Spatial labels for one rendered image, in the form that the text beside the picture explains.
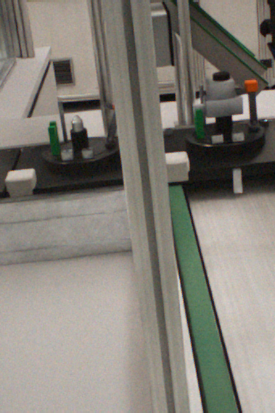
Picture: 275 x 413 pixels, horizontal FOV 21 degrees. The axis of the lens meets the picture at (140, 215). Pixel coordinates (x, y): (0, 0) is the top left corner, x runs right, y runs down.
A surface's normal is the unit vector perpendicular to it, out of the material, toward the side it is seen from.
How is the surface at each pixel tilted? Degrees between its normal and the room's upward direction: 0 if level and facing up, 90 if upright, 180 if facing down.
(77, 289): 0
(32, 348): 0
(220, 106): 90
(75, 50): 90
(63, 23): 90
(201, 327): 0
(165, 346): 90
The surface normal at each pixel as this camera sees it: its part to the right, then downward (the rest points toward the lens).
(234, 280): -0.11, -0.91
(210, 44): -0.14, 0.40
